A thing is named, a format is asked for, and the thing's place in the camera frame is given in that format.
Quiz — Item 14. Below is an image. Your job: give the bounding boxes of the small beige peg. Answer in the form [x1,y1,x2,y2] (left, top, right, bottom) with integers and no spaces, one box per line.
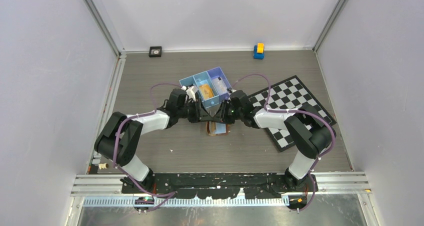
[97,163,109,170]

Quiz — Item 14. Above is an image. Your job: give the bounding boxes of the black white checkerboard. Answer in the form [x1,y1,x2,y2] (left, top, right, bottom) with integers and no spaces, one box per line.
[248,75,337,152]

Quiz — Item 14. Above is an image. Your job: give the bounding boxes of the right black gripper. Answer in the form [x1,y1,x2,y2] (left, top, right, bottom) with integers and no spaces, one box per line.
[211,99,244,125]

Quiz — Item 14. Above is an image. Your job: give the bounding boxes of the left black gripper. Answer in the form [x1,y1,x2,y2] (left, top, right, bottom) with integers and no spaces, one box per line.
[177,98,213,124]

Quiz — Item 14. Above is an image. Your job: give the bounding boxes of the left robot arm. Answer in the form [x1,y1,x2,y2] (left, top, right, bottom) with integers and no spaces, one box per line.
[93,87,213,193]

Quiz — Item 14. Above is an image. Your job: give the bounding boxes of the blue yellow toy block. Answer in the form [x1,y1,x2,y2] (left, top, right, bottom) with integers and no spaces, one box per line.
[253,43,265,60]

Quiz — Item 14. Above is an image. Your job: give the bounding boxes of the white item in box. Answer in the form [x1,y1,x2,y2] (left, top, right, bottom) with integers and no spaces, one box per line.
[211,77,228,95]

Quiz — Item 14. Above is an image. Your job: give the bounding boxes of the blue three-compartment organizer box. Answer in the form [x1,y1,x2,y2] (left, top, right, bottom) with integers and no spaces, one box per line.
[179,67,232,109]

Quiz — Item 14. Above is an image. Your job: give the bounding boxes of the small black square object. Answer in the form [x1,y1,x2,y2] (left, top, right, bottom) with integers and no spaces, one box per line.
[148,46,163,58]

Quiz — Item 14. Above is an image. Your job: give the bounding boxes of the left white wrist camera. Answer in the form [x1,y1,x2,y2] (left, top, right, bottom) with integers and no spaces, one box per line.
[181,85,199,101]

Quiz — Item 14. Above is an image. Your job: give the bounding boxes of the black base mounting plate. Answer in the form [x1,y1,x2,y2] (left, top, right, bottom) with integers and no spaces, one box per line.
[121,172,318,200]

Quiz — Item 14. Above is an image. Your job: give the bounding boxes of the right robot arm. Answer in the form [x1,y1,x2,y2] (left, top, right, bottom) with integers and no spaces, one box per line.
[212,90,336,191]

